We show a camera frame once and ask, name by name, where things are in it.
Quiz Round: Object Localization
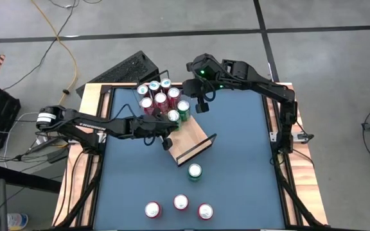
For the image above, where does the black floor cable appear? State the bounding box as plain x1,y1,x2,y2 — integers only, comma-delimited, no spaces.
2,0,104,91

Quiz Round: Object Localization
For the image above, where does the blue silver Red Bull can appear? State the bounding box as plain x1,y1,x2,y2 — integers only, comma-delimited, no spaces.
136,84,150,99
160,78,172,94
148,80,162,97

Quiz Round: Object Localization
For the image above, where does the white cable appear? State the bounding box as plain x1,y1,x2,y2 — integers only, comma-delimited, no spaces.
3,111,43,150

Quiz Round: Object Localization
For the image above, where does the black plastic crate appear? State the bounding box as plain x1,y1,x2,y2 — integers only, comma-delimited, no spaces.
0,82,22,152

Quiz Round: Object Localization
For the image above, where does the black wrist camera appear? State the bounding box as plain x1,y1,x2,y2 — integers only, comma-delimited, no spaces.
161,136,174,151
195,98,210,114

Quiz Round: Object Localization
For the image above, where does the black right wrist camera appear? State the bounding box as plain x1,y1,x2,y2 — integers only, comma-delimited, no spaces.
195,98,210,114

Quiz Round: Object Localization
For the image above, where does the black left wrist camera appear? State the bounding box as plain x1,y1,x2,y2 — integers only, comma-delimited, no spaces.
161,136,174,151

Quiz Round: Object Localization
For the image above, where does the white labelled bottle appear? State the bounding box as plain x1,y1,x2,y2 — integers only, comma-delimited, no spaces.
6,212,29,231

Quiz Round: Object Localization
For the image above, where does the green Sprite can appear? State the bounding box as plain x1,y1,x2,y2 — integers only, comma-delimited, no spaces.
187,162,204,182
167,109,182,131
176,99,192,122

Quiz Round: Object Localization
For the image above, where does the wooden shelf with black frame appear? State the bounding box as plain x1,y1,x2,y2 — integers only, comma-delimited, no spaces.
137,69,218,167

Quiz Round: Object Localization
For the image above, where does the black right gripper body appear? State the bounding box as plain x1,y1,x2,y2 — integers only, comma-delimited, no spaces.
182,53,224,99

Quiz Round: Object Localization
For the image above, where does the red Fanta strawberry can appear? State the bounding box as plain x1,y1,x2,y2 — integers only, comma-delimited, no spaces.
139,97,155,116
197,202,215,221
166,87,182,109
154,92,169,115
144,201,163,219
172,193,190,212

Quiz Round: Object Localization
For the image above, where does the yellow cable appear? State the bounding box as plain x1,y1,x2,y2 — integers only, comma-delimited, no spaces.
30,0,78,94

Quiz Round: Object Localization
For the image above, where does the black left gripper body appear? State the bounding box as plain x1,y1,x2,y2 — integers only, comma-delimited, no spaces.
128,114,170,139

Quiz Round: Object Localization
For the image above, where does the black floor bar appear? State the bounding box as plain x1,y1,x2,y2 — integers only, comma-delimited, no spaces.
0,164,62,194

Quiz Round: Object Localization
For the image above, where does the grey metal mounting plate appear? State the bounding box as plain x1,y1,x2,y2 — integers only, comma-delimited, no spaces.
269,130,284,144

